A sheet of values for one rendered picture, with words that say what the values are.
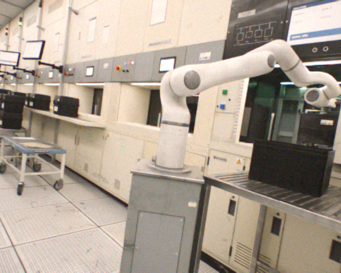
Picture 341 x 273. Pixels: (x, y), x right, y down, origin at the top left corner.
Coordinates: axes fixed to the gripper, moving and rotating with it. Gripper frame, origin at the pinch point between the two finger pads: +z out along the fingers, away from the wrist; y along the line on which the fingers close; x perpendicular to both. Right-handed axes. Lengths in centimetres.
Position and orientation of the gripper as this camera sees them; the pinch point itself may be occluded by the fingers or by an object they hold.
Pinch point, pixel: (329, 104)
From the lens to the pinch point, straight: 179.2
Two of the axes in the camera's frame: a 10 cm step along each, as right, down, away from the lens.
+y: 6.9, 1.5, -7.1
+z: 7.1, 0.5, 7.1
